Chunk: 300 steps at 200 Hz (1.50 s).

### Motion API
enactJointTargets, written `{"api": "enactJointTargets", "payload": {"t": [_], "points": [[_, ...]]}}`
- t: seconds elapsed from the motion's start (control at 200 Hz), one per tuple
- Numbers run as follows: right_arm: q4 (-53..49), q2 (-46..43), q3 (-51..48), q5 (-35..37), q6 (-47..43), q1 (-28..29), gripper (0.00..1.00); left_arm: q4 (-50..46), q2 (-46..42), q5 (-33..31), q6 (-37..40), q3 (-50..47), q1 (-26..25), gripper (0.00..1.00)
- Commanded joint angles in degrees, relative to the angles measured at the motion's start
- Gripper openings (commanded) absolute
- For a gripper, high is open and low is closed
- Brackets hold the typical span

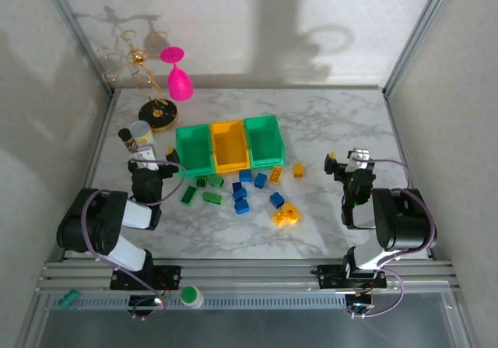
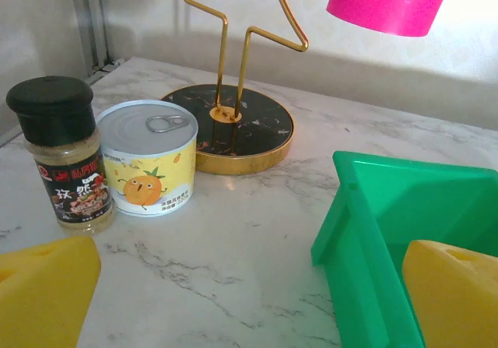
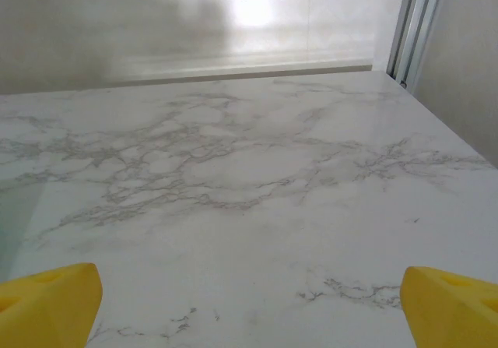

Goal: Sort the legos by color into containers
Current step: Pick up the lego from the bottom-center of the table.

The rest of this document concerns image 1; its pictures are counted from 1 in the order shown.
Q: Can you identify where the teal plastic connector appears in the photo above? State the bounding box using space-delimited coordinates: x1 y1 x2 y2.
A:
57 288 81 309

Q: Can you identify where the gold wire glass rack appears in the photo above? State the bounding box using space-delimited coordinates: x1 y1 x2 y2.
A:
95 28 181 133

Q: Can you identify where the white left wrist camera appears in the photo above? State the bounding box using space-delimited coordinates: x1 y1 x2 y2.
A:
130 145 160 170

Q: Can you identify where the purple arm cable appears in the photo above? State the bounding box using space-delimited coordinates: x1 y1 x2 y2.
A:
348 159 437 318
81 159 188 322

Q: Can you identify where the small dark spice bottle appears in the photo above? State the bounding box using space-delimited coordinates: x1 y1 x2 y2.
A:
117 128 140 154

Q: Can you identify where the pink plastic wine glass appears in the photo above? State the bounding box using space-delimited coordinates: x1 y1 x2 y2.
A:
159 46 195 103

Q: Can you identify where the perforated grey cable duct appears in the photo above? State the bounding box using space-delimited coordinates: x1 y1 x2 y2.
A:
46 293 348 311

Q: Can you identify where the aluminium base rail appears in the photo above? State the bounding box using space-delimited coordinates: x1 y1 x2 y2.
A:
37 258 460 297

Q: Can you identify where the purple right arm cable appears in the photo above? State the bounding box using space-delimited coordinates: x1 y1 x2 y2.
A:
348 159 437 318

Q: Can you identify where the green plastic bin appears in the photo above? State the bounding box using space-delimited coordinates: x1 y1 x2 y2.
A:
174 124 216 180
243 114 287 170

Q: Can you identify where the white jar with yellow label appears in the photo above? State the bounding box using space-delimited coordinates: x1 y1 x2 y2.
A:
128 120 155 147

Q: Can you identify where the yellow plastic bin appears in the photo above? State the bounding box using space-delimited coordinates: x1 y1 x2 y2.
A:
209 120 252 174

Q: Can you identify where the white bottle with green cap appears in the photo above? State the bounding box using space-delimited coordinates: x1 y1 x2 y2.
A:
180 285 205 309

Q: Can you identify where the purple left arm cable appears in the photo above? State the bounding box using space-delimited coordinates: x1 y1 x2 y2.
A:
81 159 188 322

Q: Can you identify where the aluminium frame post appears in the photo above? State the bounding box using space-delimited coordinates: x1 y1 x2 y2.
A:
383 0 456 97
38 0 117 97

